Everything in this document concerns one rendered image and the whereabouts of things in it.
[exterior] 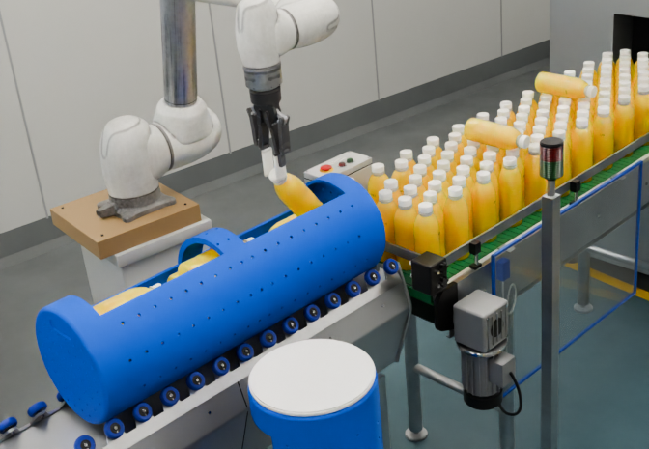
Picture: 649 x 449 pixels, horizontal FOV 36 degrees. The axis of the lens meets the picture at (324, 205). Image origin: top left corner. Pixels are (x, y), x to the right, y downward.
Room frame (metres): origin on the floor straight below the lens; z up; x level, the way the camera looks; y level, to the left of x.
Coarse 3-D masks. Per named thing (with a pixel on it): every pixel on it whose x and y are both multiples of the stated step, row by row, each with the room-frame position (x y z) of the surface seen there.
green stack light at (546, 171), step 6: (540, 162) 2.42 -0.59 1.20; (546, 162) 2.40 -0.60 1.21; (552, 162) 2.39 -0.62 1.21; (558, 162) 2.39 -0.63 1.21; (540, 168) 2.42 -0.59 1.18; (546, 168) 2.40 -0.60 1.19; (552, 168) 2.39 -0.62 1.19; (558, 168) 2.40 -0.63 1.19; (540, 174) 2.42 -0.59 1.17; (546, 174) 2.40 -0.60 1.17; (552, 174) 2.39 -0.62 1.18; (558, 174) 2.40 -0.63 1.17
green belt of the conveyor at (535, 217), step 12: (636, 156) 3.07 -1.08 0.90; (612, 168) 2.99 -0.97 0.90; (600, 180) 2.91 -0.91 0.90; (564, 204) 2.76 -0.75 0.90; (528, 216) 2.70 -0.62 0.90; (540, 216) 2.69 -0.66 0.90; (516, 228) 2.63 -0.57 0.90; (528, 228) 2.63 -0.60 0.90; (504, 240) 2.56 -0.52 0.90; (480, 252) 2.51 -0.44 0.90; (456, 264) 2.45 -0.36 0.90; (468, 264) 2.44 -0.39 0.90; (408, 276) 2.41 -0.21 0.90; (408, 288) 2.38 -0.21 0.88; (432, 300) 2.32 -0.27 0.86
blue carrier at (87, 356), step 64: (320, 192) 2.47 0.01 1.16; (192, 256) 2.20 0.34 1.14; (256, 256) 2.06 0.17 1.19; (320, 256) 2.15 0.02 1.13; (64, 320) 1.80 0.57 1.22; (128, 320) 1.82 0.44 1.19; (192, 320) 1.89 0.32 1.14; (256, 320) 2.00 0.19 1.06; (64, 384) 1.86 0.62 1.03; (128, 384) 1.76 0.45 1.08
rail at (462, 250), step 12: (648, 132) 3.08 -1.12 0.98; (636, 144) 3.02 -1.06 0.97; (612, 156) 2.92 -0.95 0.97; (588, 168) 2.84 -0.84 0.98; (600, 168) 2.87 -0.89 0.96; (564, 192) 2.74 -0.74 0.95; (540, 204) 2.65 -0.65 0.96; (516, 216) 2.57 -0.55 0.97; (492, 228) 2.49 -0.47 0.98; (504, 228) 2.53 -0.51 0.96; (468, 240) 2.43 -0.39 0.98; (480, 240) 2.46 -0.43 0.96; (456, 252) 2.39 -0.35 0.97
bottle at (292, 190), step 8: (288, 176) 2.26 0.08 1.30; (280, 184) 2.24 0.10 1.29; (288, 184) 2.24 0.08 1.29; (296, 184) 2.25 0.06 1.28; (304, 184) 2.28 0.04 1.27; (280, 192) 2.25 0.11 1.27; (288, 192) 2.24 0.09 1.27; (296, 192) 2.25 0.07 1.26; (304, 192) 2.26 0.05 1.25; (312, 192) 2.30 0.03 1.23; (288, 200) 2.25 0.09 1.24; (296, 200) 2.25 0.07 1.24; (304, 200) 2.26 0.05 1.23; (312, 200) 2.28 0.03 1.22; (296, 208) 2.26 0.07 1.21; (304, 208) 2.26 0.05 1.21; (312, 208) 2.28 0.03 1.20
